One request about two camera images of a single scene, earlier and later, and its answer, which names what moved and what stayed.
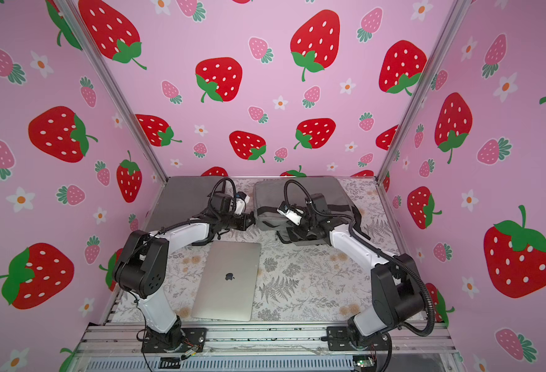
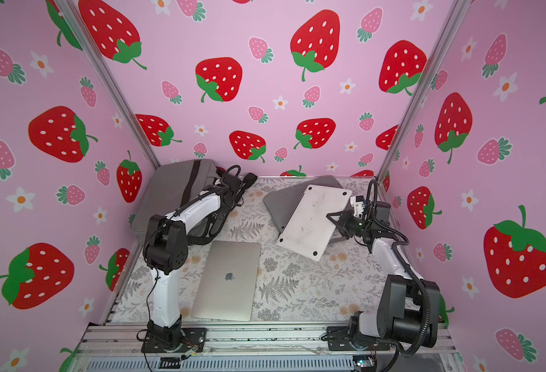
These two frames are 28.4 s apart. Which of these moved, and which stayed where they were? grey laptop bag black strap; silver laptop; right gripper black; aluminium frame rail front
Moved: grey laptop bag black strap; right gripper black
Stayed: aluminium frame rail front; silver laptop
